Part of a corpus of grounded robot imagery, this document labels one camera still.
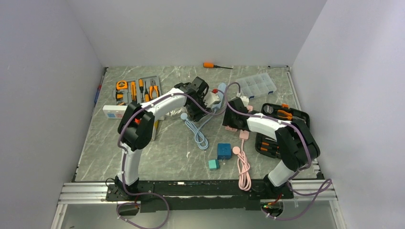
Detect light blue round plug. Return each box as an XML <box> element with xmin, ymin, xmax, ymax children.
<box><xmin>180</xmin><ymin>113</ymin><xmax>188</xmax><ymax>120</ymax></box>

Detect blue cube socket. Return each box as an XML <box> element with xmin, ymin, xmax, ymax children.
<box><xmin>217</xmin><ymin>143</ymin><xmax>232</xmax><ymax>160</ymax></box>

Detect light blue power strip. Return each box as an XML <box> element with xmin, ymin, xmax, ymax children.
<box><xmin>212</xmin><ymin>83</ymin><xmax>227</xmax><ymax>111</ymax></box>

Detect clear plastic organizer box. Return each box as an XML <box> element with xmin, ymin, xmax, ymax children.
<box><xmin>236</xmin><ymin>73</ymin><xmax>277</xmax><ymax>99</ymax></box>

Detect black plastic tool case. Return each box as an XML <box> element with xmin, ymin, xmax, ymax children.
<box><xmin>255</xmin><ymin>103</ymin><xmax>310</xmax><ymax>159</ymax></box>

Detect teal plug adapter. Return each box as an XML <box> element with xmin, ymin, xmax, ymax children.
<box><xmin>208</xmin><ymin>159</ymin><xmax>220</xmax><ymax>170</ymax></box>

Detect pink power cable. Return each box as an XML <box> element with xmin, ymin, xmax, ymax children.
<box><xmin>232</xmin><ymin>139</ymin><xmax>253</xmax><ymax>192</ymax></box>

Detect grey tool tray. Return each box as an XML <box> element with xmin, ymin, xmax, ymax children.
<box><xmin>112</xmin><ymin>76</ymin><xmax>161</xmax><ymax>105</ymax></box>

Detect white power strip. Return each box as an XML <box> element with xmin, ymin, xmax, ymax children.
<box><xmin>102</xmin><ymin>104</ymin><xmax>165</xmax><ymax>121</ymax></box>

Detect pink cube socket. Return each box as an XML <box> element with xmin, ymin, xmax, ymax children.
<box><xmin>225</xmin><ymin>126</ymin><xmax>238</xmax><ymax>132</ymax></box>

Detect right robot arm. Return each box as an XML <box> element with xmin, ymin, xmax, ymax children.
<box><xmin>223</xmin><ymin>97</ymin><xmax>320</xmax><ymax>198</ymax></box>

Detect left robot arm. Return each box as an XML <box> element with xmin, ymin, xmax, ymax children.
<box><xmin>114</xmin><ymin>77</ymin><xmax>220</xmax><ymax>200</ymax></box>

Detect beige cube socket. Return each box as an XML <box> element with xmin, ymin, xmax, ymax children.
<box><xmin>151</xmin><ymin>120</ymin><xmax>159</xmax><ymax>141</ymax></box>

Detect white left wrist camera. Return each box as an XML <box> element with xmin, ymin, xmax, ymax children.
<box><xmin>203</xmin><ymin>88</ymin><xmax>220</xmax><ymax>109</ymax></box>

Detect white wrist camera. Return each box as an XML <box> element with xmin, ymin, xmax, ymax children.
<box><xmin>236</xmin><ymin>93</ymin><xmax>249</xmax><ymax>107</ymax></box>
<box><xmin>203</xmin><ymin>88</ymin><xmax>220</xmax><ymax>109</ymax></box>

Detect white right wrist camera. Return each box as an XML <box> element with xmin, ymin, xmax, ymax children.
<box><xmin>236</xmin><ymin>93</ymin><xmax>249</xmax><ymax>107</ymax></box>

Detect orange handled screwdriver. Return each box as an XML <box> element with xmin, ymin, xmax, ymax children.
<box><xmin>203</xmin><ymin>62</ymin><xmax>233</xmax><ymax>70</ymax></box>

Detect orange handled pliers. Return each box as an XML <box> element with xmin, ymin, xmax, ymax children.
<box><xmin>276</xmin><ymin>109</ymin><xmax>310</xmax><ymax>123</ymax></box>

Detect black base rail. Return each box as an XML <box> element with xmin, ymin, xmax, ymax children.
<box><xmin>105</xmin><ymin>179</ymin><xmax>294</xmax><ymax>213</ymax></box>

